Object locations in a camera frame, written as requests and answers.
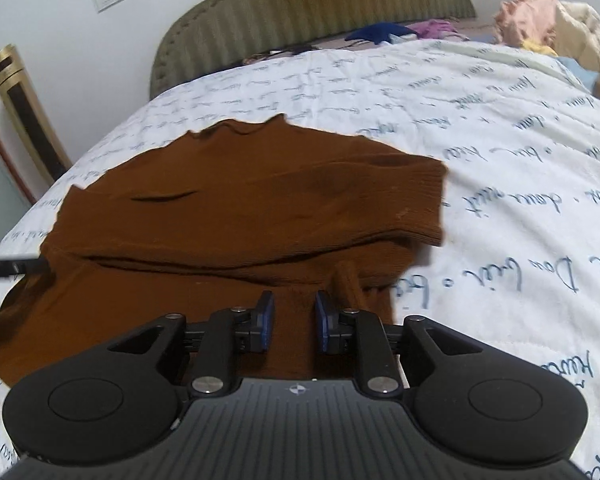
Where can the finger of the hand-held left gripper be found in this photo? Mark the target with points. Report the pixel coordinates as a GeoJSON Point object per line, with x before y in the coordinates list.
{"type": "Point", "coordinates": [10, 267]}

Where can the light blue garment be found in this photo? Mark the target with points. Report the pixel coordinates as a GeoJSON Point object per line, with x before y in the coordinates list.
{"type": "Point", "coordinates": [577, 72]}

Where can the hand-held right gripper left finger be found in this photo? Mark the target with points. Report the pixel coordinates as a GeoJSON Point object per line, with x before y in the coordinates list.
{"type": "Point", "coordinates": [266, 320]}

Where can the dark blue cloth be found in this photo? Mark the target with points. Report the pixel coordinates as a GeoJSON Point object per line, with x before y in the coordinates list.
{"type": "Point", "coordinates": [375, 32]}

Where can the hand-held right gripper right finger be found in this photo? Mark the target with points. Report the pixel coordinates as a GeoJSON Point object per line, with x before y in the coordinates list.
{"type": "Point", "coordinates": [322, 322]}

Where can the white script-printed quilt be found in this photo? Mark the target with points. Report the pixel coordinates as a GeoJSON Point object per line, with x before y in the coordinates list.
{"type": "Point", "coordinates": [480, 185]}

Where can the gold tower air conditioner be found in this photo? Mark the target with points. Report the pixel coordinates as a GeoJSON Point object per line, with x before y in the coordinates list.
{"type": "Point", "coordinates": [30, 115]}

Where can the purple cloth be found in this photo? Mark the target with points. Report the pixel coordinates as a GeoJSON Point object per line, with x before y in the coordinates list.
{"type": "Point", "coordinates": [435, 27]}

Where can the olive upholstered headboard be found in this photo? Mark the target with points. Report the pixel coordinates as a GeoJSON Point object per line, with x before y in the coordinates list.
{"type": "Point", "coordinates": [290, 5]}

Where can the brown knit sweater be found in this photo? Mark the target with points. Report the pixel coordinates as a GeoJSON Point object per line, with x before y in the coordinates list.
{"type": "Point", "coordinates": [230, 200]}

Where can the yellow cloth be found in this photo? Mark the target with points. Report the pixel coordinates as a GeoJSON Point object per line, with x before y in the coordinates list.
{"type": "Point", "coordinates": [537, 47]}

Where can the pink clothes pile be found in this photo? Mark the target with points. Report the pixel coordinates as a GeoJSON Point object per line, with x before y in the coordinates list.
{"type": "Point", "coordinates": [527, 15]}

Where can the cream padded jacket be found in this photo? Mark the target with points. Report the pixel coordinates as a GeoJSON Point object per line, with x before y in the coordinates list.
{"type": "Point", "coordinates": [587, 40]}

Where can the black charger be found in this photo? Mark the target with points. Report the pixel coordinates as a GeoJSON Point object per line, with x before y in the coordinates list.
{"type": "Point", "coordinates": [301, 50]}

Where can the light blue cloth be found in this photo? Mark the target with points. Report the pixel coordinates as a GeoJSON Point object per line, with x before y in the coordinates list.
{"type": "Point", "coordinates": [401, 38]}

